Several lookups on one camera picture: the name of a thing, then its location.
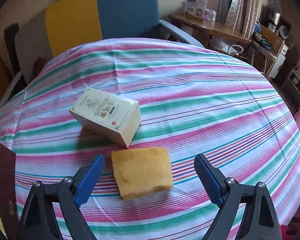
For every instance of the striped bed cover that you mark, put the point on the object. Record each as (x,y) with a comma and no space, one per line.
(192,100)

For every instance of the white appliance box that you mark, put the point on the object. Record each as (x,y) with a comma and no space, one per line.
(195,8)

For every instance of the cream tea box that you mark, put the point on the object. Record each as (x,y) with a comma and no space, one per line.
(108,115)

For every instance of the pink patterned curtain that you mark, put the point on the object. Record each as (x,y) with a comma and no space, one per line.
(239,15)

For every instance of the wooden desk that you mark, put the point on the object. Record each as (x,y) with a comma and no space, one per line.
(210,28)

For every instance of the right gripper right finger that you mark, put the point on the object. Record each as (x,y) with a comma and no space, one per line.
(259,219)

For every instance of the yellow sponge block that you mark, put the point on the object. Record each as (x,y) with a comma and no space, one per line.
(142,171)

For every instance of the white cabinet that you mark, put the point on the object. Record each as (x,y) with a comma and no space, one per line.
(279,62)

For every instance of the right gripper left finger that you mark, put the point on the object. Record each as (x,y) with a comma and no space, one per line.
(38,219)

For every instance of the dark red pillow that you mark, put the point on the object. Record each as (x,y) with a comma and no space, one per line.
(38,66)

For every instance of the black rolled mat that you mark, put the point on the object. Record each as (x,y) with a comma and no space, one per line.
(9,35)

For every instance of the tricolour padded headboard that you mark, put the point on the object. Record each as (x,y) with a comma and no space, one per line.
(70,23)

